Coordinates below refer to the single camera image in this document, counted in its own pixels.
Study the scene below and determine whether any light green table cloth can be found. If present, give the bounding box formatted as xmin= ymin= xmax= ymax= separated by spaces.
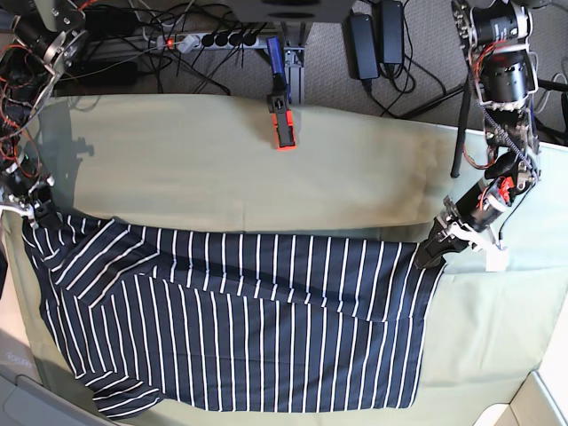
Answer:
xmin=31 ymin=95 xmax=567 ymax=425

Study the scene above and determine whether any navy white striped T-shirt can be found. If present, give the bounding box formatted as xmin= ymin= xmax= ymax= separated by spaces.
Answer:
xmin=22 ymin=215 xmax=442 ymax=420

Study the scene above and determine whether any black power adapter left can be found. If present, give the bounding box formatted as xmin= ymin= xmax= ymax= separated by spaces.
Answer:
xmin=343 ymin=13 xmax=379 ymax=81

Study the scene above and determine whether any white power strip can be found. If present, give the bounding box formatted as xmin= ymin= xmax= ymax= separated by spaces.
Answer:
xmin=155 ymin=29 xmax=269 ymax=53

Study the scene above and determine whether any black box under table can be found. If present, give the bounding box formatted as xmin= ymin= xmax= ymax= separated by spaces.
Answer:
xmin=224 ymin=0 xmax=356 ymax=23

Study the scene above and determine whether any black tripod stand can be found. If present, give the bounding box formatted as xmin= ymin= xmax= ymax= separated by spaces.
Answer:
xmin=450 ymin=76 xmax=471 ymax=178

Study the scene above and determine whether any black power adapter right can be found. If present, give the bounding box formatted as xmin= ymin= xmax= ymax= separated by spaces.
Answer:
xmin=375 ymin=0 xmax=405 ymax=65

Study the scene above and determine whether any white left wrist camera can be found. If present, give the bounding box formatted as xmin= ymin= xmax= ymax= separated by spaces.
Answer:
xmin=485 ymin=248 xmax=509 ymax=272

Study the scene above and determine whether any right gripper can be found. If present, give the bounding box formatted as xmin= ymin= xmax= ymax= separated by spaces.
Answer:
xmin=1 ymin=173 xmax=62 ymax=229

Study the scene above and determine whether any aluminium extrusion post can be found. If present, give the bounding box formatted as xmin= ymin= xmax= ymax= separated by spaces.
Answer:
xmin=274 ymin=21 xmax=312 ymax=105

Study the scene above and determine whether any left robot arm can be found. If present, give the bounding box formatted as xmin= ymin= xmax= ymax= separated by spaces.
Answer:
xmin=415 ymin=1 xmax=540 ymax=270

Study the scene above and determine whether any black power adapter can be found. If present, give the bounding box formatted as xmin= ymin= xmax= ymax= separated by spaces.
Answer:
xmin=343 ymin=13 xmax=379 ymax=81
xmin=375 ymin=0 xmax=405 ymax=65

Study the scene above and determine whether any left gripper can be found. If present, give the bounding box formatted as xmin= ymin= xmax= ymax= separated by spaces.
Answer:
xmin=414 ymin=195 xmax=500 ymax=269

